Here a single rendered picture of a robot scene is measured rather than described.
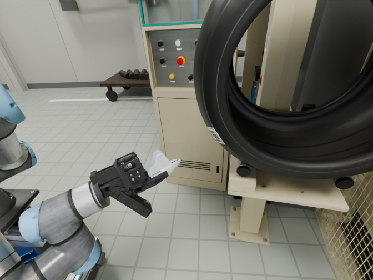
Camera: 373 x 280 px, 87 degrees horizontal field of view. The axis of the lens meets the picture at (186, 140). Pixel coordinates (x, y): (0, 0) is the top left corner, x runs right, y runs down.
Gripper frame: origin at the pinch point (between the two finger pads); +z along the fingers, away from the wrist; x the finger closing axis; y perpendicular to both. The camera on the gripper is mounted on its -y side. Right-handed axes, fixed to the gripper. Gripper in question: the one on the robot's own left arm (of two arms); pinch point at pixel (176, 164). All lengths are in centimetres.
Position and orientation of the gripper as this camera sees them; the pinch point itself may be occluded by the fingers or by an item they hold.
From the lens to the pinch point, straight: 52.8
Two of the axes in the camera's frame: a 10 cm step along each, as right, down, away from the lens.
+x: -3.7, -1.8, 9.1
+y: -3.2, -9.0, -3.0
